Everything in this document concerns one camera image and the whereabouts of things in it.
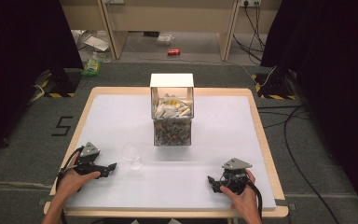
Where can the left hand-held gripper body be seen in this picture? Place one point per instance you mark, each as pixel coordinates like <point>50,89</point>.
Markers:
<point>87,161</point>

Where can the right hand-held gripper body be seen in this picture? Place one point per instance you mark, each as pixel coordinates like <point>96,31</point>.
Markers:
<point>234,174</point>

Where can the person's right hand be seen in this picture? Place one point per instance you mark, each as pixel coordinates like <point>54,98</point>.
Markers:
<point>245,200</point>

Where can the person's left hand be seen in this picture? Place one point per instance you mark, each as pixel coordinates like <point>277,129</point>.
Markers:
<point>70,185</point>

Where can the clear stemmed glass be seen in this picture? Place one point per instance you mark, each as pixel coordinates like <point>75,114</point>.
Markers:
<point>132,152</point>

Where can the white foam mat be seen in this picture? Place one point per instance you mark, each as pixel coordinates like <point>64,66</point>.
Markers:
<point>174,180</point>

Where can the wooden table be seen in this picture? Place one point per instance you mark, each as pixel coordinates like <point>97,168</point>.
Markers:
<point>268,146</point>

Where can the pile of dark patterned packets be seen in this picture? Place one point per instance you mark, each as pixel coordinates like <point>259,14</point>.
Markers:
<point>172,132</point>

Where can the stand base with hazard tape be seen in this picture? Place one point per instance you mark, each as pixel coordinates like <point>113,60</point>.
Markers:
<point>62,84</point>
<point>275,87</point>

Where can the pile of white yellow sachets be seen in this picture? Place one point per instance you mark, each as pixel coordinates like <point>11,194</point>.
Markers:
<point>171,107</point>

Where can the green snack packet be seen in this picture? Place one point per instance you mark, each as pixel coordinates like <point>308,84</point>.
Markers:
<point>91,67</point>

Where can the clear box with white lid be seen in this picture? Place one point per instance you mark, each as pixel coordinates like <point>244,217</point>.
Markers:
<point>171,81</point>

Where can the crumpled plastic bag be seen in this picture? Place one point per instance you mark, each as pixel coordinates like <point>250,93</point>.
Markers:
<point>93,43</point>

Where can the black curtain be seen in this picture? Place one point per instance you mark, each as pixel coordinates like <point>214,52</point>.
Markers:
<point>338,77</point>
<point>18,62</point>

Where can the red can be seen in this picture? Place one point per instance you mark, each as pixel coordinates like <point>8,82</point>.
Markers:
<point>173,52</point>

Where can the clear plastic container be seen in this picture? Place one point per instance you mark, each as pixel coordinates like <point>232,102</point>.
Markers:
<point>165,39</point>

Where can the small black box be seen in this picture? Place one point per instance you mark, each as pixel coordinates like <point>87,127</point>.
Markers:
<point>151,33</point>

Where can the beige desk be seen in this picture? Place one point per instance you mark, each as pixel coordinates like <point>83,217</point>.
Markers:
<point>167,15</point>

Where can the white wall socket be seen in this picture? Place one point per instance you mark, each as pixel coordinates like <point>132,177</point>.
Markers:
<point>250,2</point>

